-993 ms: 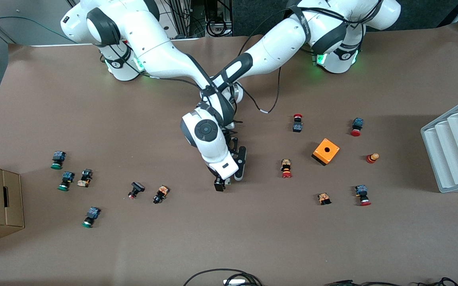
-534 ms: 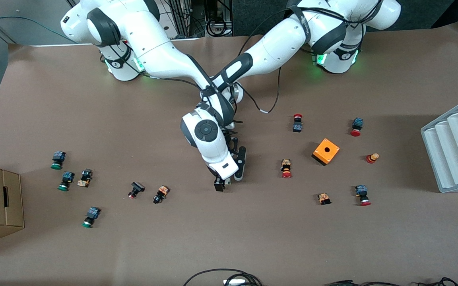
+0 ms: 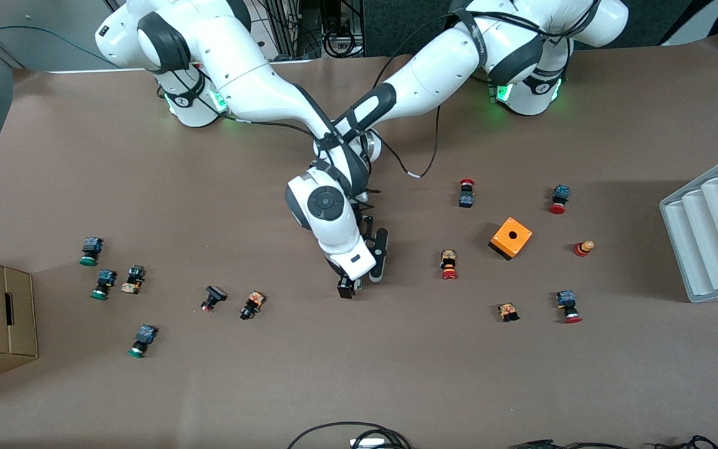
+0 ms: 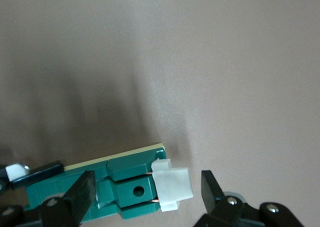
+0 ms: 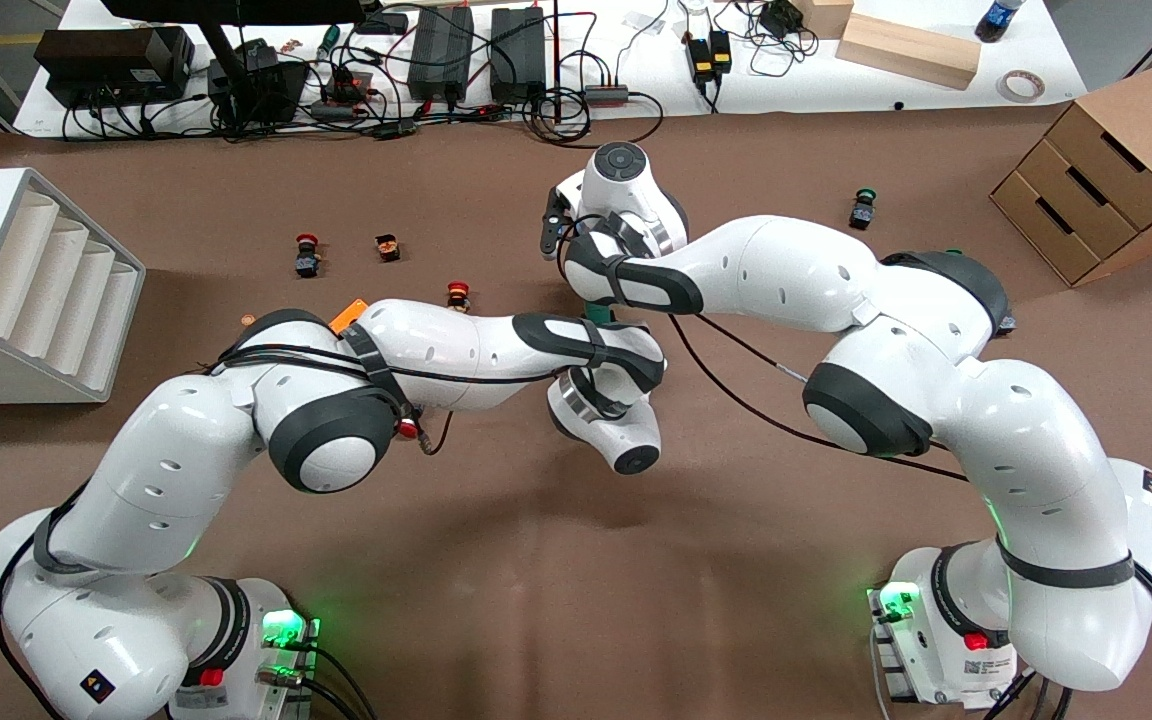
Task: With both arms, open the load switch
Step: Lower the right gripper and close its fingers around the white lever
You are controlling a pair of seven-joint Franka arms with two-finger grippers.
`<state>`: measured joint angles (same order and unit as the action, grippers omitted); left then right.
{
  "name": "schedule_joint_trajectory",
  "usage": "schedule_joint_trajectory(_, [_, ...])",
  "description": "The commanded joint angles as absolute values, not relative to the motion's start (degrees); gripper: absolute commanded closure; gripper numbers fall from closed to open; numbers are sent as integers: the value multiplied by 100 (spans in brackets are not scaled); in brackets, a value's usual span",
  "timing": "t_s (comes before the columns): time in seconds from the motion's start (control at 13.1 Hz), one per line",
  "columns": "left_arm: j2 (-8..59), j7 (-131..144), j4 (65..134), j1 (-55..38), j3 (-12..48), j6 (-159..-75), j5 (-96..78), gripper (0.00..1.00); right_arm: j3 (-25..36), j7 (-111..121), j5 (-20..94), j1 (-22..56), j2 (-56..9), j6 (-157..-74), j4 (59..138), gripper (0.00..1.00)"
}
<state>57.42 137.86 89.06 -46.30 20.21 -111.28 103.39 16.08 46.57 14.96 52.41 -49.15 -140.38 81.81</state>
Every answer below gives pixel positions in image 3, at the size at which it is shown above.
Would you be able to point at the grey USB hub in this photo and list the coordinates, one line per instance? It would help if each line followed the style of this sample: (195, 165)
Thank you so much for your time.
(368, 443)

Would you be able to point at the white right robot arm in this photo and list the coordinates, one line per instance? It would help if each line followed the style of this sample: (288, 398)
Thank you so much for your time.
(253, 81)

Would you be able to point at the green pushbutton blue contact block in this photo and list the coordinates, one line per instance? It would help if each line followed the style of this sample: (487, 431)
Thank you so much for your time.
(91, 248)
(145, 335)
(105, 279)

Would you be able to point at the small orange contact block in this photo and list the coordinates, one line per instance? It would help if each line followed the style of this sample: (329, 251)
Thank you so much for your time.
(508, 311)

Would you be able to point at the red emergency stop orange block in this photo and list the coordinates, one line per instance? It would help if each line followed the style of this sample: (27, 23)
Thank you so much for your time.
(449, 262)

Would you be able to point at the black switch orange contact block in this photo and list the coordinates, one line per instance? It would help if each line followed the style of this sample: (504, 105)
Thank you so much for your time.
(134, 277)

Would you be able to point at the red pushbutton blue contact block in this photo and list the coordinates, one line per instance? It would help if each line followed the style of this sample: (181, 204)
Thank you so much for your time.
(560, 193)
(566, 300)

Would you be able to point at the grey ribbed tray rack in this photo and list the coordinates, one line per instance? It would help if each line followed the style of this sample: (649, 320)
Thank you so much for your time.
(708, 237)

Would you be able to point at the red yellow mushroom button head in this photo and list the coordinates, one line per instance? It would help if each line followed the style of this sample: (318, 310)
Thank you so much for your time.
(581, 249)

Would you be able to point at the red emergency button black block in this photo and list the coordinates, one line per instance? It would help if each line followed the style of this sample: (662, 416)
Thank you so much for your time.
(466, 198)

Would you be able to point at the black power supply brick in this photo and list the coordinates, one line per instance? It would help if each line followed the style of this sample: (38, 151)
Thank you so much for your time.
(536, 444)

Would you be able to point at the black selector switch red tip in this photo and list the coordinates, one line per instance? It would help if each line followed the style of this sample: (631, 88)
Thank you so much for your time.
(215, 294)

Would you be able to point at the orange button enclosure box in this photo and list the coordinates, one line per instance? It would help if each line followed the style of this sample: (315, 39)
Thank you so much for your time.
(516, 244)

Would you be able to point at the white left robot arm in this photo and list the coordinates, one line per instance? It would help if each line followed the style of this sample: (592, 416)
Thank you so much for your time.
(446, 68)

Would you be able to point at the black pushbutton orange contact block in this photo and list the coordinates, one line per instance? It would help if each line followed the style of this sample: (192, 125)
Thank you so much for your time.
(253, 304)

